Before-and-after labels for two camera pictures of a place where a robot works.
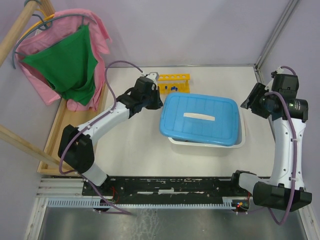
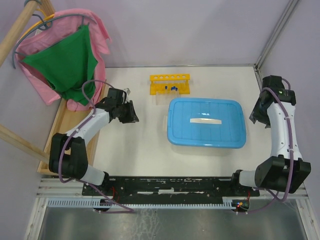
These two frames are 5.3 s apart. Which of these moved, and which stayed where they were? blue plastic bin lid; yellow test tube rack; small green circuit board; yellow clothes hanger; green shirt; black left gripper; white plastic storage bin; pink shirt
Moved: blue plastic bin lid; white plastic storage bin; black left gripper
Stayed: yellow clothes hanger; yellow test tube rack; small green circuit board; pink shirt; green shirt
